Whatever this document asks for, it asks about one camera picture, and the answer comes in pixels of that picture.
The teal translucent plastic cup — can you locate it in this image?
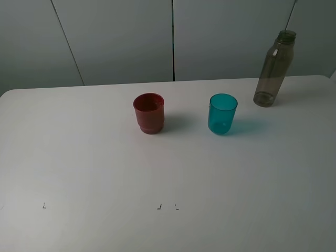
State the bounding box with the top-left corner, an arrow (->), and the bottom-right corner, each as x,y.
208,93 -> 238,135

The red plastic cup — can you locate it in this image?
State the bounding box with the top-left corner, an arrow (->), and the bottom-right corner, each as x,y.
133,93 -> 165,134

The smoky translucent water bottle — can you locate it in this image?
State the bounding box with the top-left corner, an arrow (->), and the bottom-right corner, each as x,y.
253,30 -> 296,108

